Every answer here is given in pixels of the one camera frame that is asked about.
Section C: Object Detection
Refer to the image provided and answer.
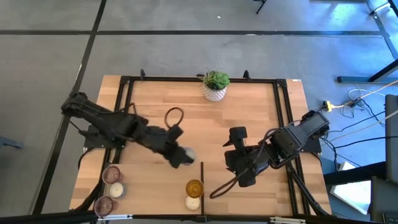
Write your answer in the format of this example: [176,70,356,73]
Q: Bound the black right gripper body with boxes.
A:
[223,126,271,188]

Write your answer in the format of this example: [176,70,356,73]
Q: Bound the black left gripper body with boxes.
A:
[141,123,187,166]

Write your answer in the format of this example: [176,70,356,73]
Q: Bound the white candle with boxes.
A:
[185,195,201,212]
[183,147,198,162]

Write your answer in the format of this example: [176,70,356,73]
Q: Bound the amber glass candle holder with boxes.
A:
[185,179,205,199]

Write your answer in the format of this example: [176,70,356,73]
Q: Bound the pink glass candle holder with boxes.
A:
[101,165,124,185]
[93,195,116,218]

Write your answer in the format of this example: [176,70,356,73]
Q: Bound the blue patterned candle jar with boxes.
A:
[108,182,127,199]

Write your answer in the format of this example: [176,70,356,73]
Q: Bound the raised wooden shelf black legs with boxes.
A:
[101,161,205,215]

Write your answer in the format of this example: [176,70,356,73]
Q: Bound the plant in white patterned pot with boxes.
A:
[196,70,231,103]

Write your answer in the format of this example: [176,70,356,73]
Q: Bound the black bar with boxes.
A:
[323,161,386,186]

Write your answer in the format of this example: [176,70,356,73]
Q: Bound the white panel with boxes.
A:
[329,161,373,216]

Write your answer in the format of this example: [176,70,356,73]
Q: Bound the black metal floor stand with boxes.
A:
[337,58,398,84]

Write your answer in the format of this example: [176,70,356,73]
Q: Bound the black rig crossbar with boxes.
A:
[0,211,398,224]

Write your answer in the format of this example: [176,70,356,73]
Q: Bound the black tripod leg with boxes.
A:
[253,0,268,15]

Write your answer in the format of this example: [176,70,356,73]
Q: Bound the grey cabinet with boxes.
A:
[369,94,398,224]

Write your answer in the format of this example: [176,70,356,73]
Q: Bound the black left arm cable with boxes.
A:
[164,106,185,130]

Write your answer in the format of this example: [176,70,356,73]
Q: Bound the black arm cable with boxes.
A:
[209,169,271,200]
[164,106,185,130]

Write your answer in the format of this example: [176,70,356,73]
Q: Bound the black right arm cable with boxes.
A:
[209,169,271,200]

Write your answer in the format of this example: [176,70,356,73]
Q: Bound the black braided cable sleeve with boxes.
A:
[73,183,105,212]
[285,161,330,217]

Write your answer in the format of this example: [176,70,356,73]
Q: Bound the black metal table frame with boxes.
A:
[73,67,332,218]

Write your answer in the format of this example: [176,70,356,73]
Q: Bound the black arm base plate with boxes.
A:
[83,124,129,149]
[300,136,323,154]

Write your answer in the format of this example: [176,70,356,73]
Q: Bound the beige floor cable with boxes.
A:
[326,108,398,147]

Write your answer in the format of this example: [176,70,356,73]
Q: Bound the black floor cable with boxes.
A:
[334,135,398,150]

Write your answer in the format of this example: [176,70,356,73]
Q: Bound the white floor cable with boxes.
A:
[347,88,386,102]

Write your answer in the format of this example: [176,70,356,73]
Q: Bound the orange floor cable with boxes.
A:
[331,79,398,110]

